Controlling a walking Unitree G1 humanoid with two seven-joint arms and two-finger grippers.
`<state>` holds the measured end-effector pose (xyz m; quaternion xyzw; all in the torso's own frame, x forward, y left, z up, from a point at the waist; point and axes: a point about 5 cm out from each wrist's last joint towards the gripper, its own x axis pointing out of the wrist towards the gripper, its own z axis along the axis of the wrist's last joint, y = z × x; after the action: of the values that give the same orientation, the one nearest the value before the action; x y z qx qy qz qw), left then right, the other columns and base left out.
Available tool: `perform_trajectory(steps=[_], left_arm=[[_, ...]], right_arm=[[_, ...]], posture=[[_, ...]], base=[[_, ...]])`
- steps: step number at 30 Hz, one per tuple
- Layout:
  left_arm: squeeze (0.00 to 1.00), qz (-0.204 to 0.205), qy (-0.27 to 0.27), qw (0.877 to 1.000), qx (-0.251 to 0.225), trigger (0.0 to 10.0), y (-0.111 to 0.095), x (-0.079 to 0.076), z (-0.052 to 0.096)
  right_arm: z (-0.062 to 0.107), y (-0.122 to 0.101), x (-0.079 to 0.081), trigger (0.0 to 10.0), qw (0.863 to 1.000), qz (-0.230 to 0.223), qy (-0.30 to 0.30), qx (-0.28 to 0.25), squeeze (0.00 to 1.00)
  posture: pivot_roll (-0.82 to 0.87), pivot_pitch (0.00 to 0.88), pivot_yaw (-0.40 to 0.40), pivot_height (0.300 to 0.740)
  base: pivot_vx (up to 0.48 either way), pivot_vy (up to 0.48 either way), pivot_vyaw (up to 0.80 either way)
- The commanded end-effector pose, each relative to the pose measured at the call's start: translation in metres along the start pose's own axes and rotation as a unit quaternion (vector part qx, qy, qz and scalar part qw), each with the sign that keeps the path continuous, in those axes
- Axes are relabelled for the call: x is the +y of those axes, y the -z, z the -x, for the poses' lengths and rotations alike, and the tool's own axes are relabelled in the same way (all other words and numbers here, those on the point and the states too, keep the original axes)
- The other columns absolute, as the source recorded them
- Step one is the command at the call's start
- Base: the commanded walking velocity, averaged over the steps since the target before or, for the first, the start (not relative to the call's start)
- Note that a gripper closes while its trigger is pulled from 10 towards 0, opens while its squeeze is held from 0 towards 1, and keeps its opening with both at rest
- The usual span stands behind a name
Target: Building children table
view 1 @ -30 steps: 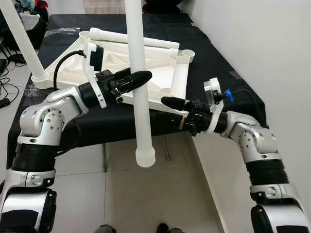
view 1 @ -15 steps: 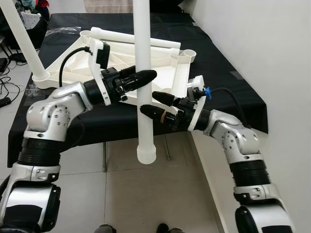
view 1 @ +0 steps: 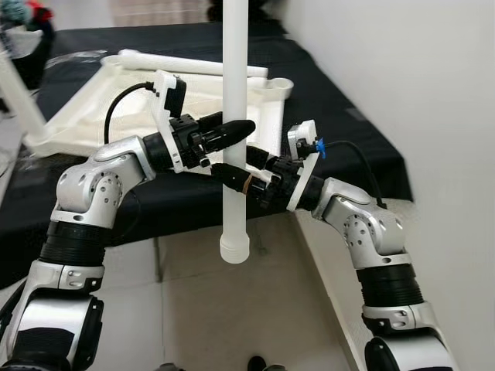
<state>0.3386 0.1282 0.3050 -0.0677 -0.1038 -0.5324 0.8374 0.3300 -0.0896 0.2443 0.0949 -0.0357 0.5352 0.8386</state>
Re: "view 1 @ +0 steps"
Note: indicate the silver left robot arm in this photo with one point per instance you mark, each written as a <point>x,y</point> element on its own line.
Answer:
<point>93,185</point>

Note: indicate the black open suitcase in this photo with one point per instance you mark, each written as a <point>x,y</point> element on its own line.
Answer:
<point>42,54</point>

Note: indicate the yellow rubber band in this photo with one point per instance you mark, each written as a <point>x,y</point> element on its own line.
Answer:
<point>247,184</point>

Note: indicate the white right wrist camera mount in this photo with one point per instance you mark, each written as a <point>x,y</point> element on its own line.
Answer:
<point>295,139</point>

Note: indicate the beige cloth covered bench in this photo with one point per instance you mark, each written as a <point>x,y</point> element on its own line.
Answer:
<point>162,11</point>

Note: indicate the small grey tape piece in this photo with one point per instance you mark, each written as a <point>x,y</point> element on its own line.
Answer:
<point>354,114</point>

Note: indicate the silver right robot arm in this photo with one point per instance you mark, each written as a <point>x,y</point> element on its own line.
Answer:
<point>363,232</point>

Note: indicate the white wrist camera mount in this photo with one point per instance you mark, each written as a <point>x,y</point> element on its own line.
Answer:
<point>160,97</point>
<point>295,139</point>

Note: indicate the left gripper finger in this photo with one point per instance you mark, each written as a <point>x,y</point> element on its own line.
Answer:
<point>232,133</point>

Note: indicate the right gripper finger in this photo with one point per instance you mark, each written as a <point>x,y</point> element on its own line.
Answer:
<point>228,176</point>
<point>259,157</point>

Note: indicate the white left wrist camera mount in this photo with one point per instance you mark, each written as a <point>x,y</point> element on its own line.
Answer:
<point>160,97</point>

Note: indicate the red cloth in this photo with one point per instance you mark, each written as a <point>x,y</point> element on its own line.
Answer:
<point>40,11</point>

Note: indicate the white plastic children table top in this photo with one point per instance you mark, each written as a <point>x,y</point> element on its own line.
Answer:
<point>85,108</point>

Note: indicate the black round bowl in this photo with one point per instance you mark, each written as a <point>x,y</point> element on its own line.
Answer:
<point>263,9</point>

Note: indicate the clear plastic bag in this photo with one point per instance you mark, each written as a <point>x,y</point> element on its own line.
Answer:
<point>15,39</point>

